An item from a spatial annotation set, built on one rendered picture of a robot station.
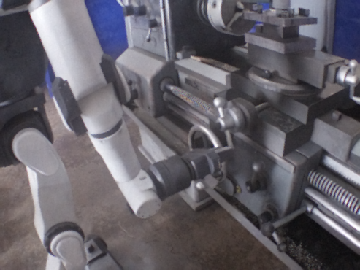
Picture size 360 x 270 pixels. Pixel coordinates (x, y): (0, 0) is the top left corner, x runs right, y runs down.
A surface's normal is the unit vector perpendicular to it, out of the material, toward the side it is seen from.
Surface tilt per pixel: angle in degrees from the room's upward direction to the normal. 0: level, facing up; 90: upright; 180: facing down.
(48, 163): 90
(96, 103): 53
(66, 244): 90
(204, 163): 65
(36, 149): 90
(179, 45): 90
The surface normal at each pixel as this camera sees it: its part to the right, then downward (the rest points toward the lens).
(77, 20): 0.76, 0.09
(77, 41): 0.55, 0.25
